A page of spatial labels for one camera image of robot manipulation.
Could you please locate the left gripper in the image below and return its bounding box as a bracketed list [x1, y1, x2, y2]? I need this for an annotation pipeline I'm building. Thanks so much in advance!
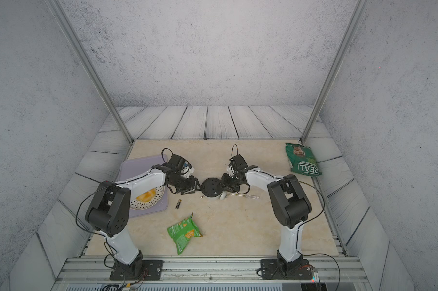
[170, 174, 204, 195]

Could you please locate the white twin-bell alarm clock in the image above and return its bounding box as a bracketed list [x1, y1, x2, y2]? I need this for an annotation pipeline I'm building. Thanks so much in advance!
[201, 177, 227, 200]

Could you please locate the clear handle screwdriver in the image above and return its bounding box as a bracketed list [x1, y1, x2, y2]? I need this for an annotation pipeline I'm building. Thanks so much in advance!
[231, 194, 260, 200]

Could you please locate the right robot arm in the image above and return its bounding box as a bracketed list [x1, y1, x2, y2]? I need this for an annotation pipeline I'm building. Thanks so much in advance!
[221, 165, 312, 272]

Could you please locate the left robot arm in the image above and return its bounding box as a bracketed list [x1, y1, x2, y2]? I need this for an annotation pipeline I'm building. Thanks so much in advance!
[85, 154, 201, 267]

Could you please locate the yellow pastry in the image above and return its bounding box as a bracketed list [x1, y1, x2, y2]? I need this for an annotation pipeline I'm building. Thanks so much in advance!
[136, 188, 157, 203]

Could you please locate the patterned plate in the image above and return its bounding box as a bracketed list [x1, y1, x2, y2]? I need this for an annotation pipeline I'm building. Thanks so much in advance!
[130, 186, 165, 210]

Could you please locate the purple tray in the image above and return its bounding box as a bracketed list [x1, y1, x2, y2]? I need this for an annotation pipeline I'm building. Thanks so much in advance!
[117, 155, 168, 218]

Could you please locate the light green snack bag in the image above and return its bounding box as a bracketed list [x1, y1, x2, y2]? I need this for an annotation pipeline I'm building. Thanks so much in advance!
[167, 213, 203, 255]

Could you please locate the dark green food bag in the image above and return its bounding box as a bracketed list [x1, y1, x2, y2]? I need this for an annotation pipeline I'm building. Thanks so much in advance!
[285, 143, 322, 177]

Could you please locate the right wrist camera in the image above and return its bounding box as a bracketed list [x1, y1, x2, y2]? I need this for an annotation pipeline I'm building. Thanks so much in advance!
[227, 158, 238, 177]

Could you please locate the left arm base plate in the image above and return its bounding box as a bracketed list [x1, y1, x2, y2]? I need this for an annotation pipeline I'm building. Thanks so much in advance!
[109, 259, 164, 281]

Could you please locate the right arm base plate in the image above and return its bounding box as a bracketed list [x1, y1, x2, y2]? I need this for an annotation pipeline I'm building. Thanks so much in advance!
[256, 259, 314, 281]

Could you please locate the aluminium front rail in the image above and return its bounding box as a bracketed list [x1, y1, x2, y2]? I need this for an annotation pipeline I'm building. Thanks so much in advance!
[52, 255, 371, 291]

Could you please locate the left aluminium corner post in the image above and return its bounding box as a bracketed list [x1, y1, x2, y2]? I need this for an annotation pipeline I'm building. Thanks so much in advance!
[46, 0, 134, 145]

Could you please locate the aluminium corner post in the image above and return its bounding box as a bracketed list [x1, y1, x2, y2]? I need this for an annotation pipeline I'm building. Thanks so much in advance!
[46, 0, 134, 145]
[300, 0, 369, 144]

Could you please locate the right aluminium corner post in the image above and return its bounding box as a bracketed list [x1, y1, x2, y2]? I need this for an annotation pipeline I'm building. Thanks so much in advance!
[300, 0, 369, 144]

